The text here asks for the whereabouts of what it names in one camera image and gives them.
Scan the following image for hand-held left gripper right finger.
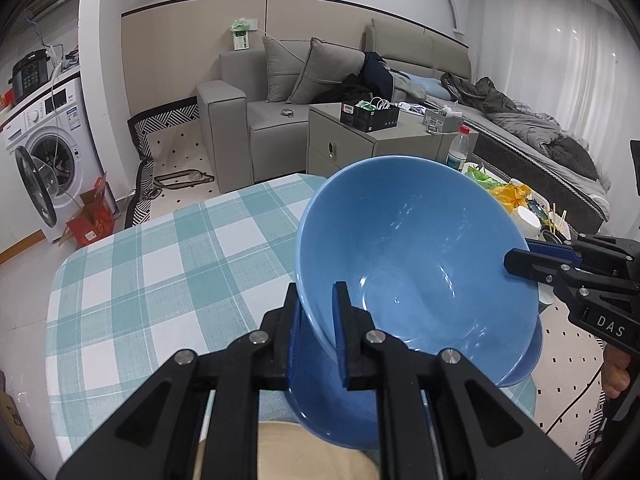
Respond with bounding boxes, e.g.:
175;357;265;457
332;281;583;480

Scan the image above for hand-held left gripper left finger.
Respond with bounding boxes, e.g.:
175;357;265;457
57;282;301;480

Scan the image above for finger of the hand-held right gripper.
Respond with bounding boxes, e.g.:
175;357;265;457
529;234;640;281
504;247;640;307

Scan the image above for blue bowl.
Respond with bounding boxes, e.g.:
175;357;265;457
284;305;544;452
295;156;543;387

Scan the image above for pale yellow plate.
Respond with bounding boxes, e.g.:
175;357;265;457
197;421;381;480

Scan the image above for person's right hand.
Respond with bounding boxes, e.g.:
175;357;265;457
601;344;632;400

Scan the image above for white paper roll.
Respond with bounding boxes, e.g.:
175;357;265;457
517;206;543;241

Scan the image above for yellow plastic bag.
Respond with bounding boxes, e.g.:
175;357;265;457
487;183;532;216

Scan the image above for dark bed base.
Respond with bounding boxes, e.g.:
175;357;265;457
465;110;612;236

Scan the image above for grey quilt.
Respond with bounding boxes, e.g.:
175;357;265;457
440;72;612;196

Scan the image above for teal checked tablecloth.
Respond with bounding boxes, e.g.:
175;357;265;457
46;173;538;480

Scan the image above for clear water bottle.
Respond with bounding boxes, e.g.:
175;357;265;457
446;126;472;171

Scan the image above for grey small box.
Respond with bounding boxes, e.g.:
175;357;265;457
424;107;465;133

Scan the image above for white curtain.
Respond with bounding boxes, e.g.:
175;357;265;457
460;0;640;181

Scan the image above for grey side cabinet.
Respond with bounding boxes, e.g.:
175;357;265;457
306;102;466;178

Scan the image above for black box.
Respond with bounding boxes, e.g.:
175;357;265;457
340;101;401;132

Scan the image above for red cardboard box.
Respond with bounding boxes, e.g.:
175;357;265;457
66;175;116;247

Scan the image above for grey sofa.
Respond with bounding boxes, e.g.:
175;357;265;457
196;19;473;196

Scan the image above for black white patterned chair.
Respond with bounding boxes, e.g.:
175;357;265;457
126;100;201;226

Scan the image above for dark jacket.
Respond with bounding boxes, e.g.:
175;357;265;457
312;52;396;106

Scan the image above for grey cushion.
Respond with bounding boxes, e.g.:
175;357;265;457
261;35;313;104
287;37;366;106

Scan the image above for brown cardboard box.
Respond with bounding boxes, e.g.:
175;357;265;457
0;390;36;461

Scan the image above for white washing machine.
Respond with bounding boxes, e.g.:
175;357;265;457
4;71;103;243

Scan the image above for green tissue box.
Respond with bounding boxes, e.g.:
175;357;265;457
231;19;253;52

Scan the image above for black pressure cooker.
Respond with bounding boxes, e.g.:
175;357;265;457
9;49;53;103

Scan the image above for black cable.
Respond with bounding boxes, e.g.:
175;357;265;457
542;360;608;436

